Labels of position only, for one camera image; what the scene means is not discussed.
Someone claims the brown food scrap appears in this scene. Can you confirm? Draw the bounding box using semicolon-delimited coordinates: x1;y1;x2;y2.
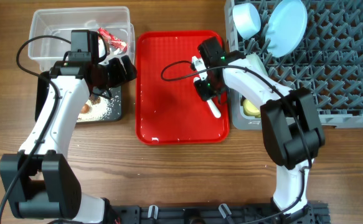
89;95;101;105

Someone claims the white rice pile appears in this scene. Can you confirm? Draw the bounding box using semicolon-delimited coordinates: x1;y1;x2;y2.
77;93;122;123

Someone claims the orange carrot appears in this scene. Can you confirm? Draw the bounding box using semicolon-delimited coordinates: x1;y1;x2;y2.
80;104;90;114

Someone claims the red snack wrapper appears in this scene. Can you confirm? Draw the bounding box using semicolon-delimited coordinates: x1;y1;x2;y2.
98;27;127;54

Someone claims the yellow plastic cup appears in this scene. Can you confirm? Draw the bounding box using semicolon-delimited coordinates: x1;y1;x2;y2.
242;99;261;118

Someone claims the light blue bowl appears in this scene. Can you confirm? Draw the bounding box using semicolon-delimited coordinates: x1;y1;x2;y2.
232;3;261;39

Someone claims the light blue plate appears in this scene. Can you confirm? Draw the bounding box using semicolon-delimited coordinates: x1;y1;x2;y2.
265;0;308;58

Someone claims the white plastic spoon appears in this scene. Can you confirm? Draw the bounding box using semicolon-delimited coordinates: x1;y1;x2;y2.
207;99;222;118

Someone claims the mint green bowl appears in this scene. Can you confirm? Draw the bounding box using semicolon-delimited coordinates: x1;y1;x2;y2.
246;54;268;75

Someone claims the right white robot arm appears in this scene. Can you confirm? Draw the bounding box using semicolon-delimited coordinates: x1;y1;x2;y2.
191;51;325;217

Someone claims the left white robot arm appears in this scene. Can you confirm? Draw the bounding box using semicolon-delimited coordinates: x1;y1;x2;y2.
0;56;137;223

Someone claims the grey dishwasher rack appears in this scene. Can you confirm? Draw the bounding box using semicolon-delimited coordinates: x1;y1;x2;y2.
224;0;363;128

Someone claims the black tray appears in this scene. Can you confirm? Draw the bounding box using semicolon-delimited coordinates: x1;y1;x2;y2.
34;79;122;123

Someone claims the red serving tray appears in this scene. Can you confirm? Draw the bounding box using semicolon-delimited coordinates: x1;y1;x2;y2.
135;30;230;145

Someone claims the clear plastic bin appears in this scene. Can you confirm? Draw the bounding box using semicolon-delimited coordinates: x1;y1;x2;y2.
28;6;135;72

